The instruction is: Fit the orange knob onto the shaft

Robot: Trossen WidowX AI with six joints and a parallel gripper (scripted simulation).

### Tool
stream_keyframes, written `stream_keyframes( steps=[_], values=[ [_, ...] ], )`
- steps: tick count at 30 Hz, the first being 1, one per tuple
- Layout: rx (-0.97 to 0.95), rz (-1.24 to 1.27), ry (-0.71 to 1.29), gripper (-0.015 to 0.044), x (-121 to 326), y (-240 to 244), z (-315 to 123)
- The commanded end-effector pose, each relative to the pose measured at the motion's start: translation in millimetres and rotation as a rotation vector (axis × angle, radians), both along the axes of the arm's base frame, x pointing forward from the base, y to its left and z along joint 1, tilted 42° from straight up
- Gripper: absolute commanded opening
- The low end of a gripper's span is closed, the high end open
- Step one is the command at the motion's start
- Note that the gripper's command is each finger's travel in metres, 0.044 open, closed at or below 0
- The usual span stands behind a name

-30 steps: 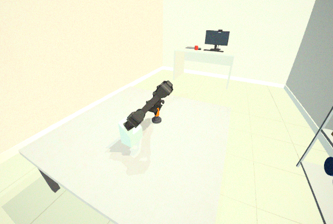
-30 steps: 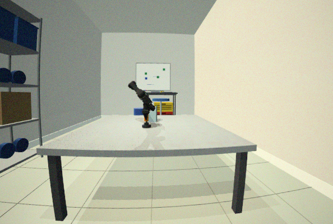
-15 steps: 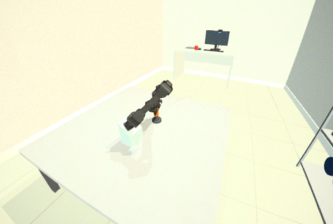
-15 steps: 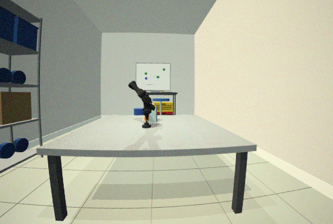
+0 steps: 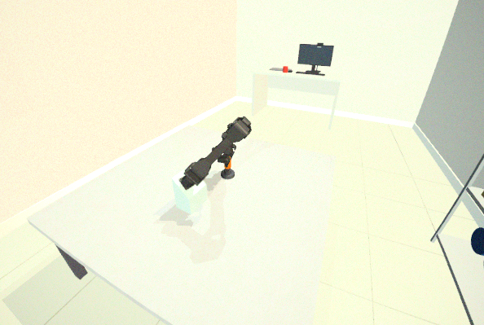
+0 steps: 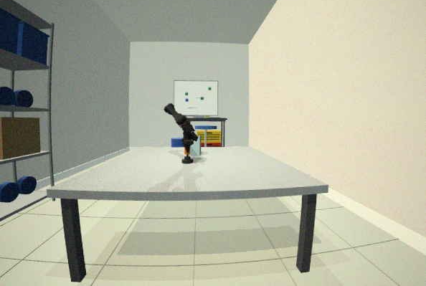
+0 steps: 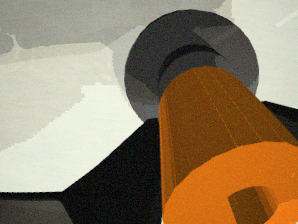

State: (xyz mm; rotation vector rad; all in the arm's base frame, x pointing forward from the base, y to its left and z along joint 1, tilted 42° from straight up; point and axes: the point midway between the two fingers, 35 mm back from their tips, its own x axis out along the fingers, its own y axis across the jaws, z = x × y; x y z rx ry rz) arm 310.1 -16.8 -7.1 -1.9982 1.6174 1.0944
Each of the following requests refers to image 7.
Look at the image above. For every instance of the orange cylinder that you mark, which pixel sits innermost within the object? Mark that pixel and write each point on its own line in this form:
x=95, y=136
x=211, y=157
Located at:
x=225, y=158

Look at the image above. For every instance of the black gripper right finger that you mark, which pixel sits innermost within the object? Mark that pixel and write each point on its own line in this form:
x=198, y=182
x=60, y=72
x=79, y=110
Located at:
x=287, y=115

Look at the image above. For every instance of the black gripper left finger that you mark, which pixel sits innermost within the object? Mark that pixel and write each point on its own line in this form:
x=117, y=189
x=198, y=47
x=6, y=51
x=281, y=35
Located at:
x=125, y=188

